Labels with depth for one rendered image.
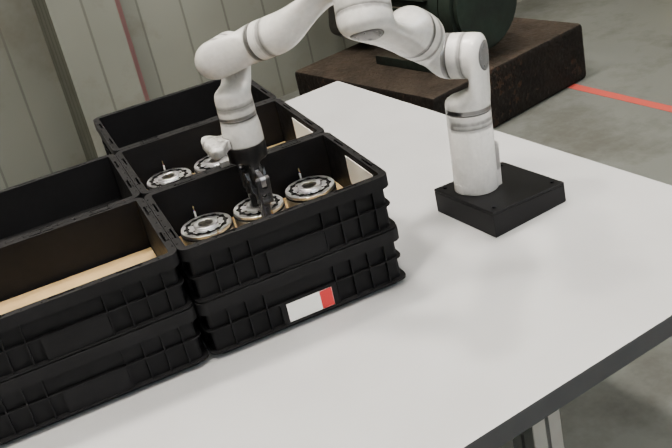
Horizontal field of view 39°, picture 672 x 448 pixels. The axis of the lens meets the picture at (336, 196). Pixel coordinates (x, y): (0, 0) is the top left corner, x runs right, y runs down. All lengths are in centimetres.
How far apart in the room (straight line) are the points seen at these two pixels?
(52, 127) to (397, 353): 337
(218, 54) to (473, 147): 57
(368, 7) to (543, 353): 61
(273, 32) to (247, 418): 64
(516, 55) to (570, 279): 262
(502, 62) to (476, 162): 231
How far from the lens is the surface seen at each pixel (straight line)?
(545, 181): 200
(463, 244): 190
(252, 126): 173
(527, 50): 433
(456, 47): 187
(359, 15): 148
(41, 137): 477
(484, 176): 195
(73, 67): 448
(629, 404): 256
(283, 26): 159
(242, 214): 185
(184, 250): 161
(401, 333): 166
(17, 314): 160
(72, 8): 445
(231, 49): 166
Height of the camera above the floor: 162
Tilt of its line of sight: 25 degrees down
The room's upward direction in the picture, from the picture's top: 13 degrees counter-clockwise
